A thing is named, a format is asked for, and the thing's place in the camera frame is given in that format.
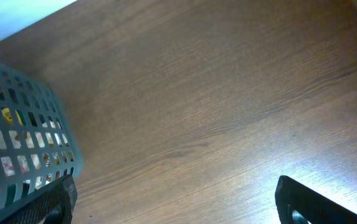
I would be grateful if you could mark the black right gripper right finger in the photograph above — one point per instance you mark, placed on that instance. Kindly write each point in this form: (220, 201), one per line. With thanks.
(297, 203)

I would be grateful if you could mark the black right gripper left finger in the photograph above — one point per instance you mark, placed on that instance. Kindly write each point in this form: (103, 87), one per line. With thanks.
(53, 203)

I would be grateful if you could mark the beige brown snack bag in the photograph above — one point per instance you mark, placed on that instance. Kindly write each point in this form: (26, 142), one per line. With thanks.
(34, 154)

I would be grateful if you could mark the dark grey plastic basket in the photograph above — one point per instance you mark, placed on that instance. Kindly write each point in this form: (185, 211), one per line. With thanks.
(34, 100)

